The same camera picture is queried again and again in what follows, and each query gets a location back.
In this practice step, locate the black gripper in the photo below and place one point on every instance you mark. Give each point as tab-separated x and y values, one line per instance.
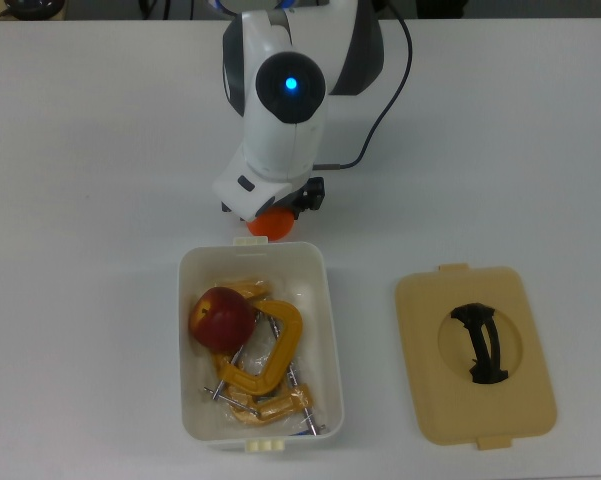
296	206

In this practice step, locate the orange fruit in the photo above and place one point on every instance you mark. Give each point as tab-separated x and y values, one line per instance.
272	227

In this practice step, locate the red yellow apple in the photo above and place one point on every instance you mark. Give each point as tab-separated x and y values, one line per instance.
225	320

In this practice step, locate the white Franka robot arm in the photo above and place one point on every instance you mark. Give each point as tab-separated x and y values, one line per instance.
280	140

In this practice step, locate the white plastic container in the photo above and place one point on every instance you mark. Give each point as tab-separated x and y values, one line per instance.
190	380

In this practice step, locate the beige container lid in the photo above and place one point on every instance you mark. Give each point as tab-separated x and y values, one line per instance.
430	390

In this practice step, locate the yellow C-clamp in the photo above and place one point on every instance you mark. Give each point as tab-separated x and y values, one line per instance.
290	330
280	405

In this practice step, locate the dark round background object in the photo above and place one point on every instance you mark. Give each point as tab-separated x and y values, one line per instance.
30	7

